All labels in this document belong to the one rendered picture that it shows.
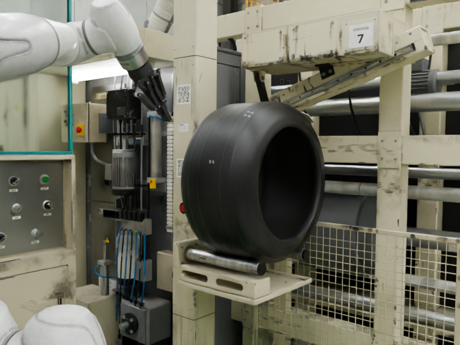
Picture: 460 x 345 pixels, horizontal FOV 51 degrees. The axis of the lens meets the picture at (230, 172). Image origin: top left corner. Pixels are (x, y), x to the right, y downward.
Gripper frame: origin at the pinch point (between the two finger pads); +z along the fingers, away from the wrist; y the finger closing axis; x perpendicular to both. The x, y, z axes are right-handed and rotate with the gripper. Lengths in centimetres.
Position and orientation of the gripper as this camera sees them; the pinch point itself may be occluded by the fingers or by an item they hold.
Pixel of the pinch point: (163, 112)
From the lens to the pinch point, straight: 160.3
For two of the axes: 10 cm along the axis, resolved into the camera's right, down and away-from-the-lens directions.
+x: 8.4, 1.6, -5.1
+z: 3.0, 6.4, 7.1
